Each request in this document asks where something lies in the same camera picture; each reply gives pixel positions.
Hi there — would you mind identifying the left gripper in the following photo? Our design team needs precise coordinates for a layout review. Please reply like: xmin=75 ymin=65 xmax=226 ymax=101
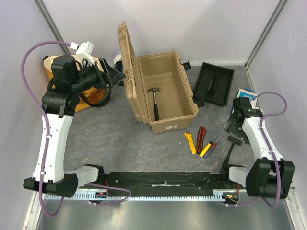
xmin=71 ymin=57 xmax=126 ymax=94

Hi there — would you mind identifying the black rubber mallet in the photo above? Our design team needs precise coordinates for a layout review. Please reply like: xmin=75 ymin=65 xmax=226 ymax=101
xmin=220 ymin=136 xmax=242 ymax=174

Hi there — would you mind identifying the red blue screwdriver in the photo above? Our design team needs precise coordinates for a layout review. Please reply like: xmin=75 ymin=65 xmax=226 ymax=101
xmin=204 ymin=136 xmax=222 ymax=159

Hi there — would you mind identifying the yellow handle screwdriver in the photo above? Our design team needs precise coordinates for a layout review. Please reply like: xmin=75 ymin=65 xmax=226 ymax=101
xmin=200 ymin=136 xmax=216 ymax=157

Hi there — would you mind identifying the red black utility knife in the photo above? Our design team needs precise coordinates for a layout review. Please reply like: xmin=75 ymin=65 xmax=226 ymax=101
xmin=196 ymin=126 xmax=207 ymax=154

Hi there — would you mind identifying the yellow utility knife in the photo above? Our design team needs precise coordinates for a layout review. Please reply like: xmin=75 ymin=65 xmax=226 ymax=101
xmin=184 ymin=132 xmax=196 ymax=157

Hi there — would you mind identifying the black toolbox tray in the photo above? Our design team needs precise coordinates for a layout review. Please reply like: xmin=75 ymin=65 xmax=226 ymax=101
xmin=193 ymin=62 xmax=235 ymax=107

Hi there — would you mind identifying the black handle hammer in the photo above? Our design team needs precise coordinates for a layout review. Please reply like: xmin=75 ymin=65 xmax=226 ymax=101
xmin=147 ymin=87 xmax=161 ymax=121

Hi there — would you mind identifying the tan plastic toolbox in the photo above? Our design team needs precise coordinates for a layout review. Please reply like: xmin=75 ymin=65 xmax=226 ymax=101
xmin=118 ymin=22 xmax=199 ymax=134

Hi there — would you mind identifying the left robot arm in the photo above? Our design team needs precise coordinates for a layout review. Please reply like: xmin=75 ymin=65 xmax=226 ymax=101
xmin=23 ymin=55 xmax=125 ymax=198

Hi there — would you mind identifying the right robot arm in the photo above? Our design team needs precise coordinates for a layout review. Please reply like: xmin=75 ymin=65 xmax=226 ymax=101
xmin=219 ymin=97 xmax=295 ymax=199

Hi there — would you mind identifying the yellow canvas tote bag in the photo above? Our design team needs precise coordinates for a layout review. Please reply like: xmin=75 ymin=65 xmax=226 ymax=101
xmin=43 ymin=55 xmax=107 ymax=112

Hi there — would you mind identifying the blue razor package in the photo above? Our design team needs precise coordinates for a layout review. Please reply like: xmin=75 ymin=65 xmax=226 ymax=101
xmin=236 ymin=88 xmax=258 ymax=108

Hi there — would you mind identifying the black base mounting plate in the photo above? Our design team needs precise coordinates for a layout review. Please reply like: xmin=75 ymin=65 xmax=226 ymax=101
xmin=96 ymin=172 xmax=243 ymax=196

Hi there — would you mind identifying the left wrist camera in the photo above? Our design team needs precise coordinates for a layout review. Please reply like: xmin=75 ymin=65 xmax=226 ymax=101
xmin=70 ymin=41 xmax=95 ymax=65

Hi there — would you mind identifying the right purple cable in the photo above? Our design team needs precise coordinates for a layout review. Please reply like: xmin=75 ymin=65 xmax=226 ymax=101
xmin=225 ymin=92 xmax=288 ymax=208

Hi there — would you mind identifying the slotted cable duct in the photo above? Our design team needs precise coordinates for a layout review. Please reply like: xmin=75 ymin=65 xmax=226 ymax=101
xmin=44 ymin=190 xmax=238 ymax=201

